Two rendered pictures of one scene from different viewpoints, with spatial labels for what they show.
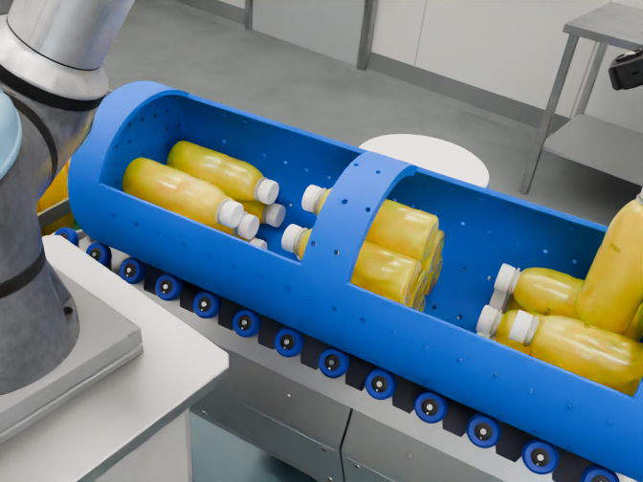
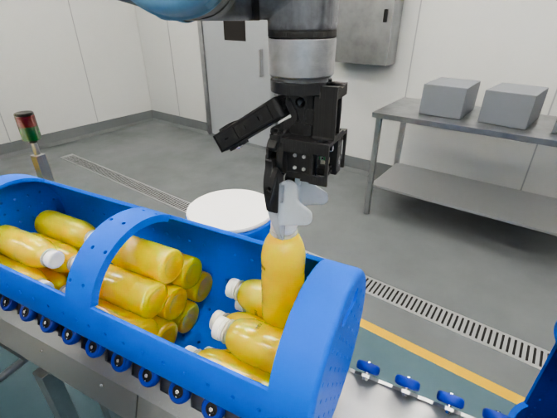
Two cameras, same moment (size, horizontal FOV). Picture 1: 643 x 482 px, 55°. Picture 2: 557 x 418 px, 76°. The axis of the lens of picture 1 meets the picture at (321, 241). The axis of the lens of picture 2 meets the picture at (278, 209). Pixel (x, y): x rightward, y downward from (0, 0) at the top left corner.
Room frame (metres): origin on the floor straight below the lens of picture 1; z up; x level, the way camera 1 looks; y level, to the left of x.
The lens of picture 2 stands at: (0.16, -0.37, 1.58)
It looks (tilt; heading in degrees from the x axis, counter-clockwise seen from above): 29 degrees down; 2
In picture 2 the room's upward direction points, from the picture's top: straight up
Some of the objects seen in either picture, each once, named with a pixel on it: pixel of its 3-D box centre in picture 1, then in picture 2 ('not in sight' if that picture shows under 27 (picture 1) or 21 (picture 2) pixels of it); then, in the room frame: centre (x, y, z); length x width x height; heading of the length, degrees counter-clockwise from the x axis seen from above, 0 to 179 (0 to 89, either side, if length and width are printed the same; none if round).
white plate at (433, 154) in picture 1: (420, 165); (230, 209); (1.15, -0.19, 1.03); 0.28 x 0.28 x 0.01
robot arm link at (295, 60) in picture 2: not in sight; (302, 59); (0.60, -0.38, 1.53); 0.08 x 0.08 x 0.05
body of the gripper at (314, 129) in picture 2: not in sight; (305, 130); (0.60, -0.39, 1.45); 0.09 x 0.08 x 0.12; 66
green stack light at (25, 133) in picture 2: not in sight; (30, 132); (1.43, 0.60, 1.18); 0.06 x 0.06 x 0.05
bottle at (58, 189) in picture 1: (49, 187); not in sight; (0.97, 0.52, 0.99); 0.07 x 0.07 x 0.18
